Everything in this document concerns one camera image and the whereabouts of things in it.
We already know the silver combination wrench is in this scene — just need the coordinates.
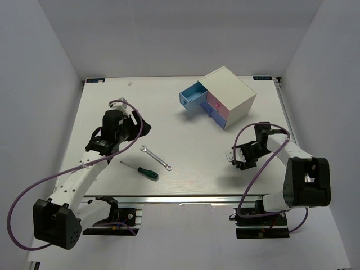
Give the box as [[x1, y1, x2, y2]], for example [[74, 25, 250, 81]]
[[140, 145, 173, 172]]

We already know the white drawer cabinet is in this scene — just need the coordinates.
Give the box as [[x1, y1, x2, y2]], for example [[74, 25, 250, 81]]
[[197, 66, 257, 131]]

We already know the light blue drawer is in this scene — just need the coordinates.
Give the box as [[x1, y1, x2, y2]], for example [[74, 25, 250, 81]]
[[179, 81, 208, 111]]

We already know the pink drawer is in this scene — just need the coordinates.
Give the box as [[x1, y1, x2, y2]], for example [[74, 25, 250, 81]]
[[206, 92, 230, 119]]

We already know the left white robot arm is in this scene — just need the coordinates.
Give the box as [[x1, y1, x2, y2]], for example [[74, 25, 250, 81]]
[[33, 109, 151, 250]]

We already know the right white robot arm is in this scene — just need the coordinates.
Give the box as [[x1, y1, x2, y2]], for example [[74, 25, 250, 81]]
[[229, 121, 331, 224]]

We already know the dark blue drawer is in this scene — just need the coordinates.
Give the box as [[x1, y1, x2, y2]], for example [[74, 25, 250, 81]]
[[200, 101, 227, 129]]

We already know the blue label sticker left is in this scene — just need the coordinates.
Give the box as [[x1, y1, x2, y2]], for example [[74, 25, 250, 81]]
[[85, 78, 105, 83]]

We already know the blue label sticker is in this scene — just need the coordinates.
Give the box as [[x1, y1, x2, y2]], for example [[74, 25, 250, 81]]
[[253, 75, 273, 81], [85, 78, 105, 83]]

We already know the blue label sticker right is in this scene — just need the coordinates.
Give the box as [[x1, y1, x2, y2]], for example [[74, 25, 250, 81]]
[[253, 75, 273, 81]]

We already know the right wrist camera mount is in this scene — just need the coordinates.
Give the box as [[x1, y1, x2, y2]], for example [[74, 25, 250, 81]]
[[225, 148, 245, 163]]

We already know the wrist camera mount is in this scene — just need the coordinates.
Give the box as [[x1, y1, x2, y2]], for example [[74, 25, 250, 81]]
[[108, 97, 127, 113], [225, 148, 245, 163]]

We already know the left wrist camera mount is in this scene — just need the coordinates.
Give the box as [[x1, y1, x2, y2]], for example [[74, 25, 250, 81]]
[[108, 97, 127, 113]]

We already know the large green handled screwdriver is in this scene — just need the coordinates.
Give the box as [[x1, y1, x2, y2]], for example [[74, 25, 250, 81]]
[[120, 161, 159, 181]]

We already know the aluminium table front rail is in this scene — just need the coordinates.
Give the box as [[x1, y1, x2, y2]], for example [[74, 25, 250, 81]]
[[84, 193, 267, 205]]

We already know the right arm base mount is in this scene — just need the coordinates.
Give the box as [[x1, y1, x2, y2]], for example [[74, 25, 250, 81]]
[[229, 200, 290, 239]]

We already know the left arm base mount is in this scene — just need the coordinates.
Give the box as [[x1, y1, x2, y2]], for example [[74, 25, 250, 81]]
[[77, 196, 143, 236]]

